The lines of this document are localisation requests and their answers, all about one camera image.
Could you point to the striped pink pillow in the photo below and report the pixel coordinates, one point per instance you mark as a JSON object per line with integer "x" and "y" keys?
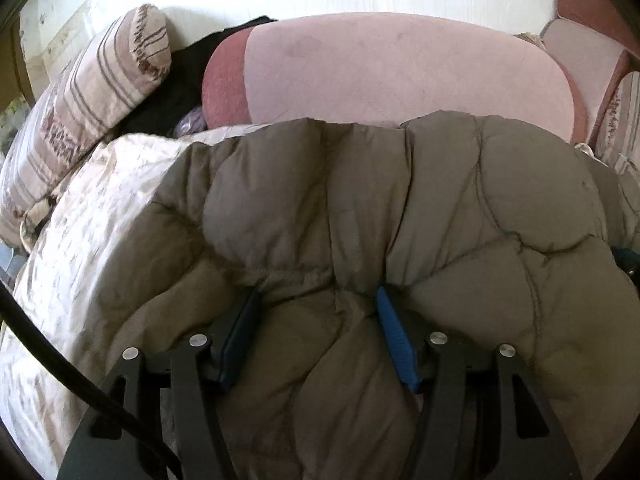
{"x": 85, "y": 105}
{"x": 620, "y": 120}

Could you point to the large pink sofa cushion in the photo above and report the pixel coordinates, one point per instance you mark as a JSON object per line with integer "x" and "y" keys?
{"x": 390, "y": 70}

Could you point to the pink cushion with red edge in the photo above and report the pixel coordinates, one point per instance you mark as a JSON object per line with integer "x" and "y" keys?
{"x": 580, "y": 55}

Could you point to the olive grey puffer jacket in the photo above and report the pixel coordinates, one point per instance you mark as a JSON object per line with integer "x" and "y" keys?
{"x": 350, "y": 210}

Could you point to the black cloth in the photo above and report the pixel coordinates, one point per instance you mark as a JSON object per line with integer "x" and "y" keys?
{"x": 170, "y": 90}

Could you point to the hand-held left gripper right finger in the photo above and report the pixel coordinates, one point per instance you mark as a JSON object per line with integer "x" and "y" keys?
{"x": 397, "y": 340}

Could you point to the purple cloth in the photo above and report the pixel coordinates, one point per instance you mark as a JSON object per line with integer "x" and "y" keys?
{"x": 192, "y": 122}

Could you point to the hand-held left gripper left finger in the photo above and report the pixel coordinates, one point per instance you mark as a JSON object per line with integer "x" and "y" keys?
{"x": 239, "y": 342}

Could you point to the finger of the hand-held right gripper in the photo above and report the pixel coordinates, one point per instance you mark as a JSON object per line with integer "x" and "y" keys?
{"x": 628, "y": 262}

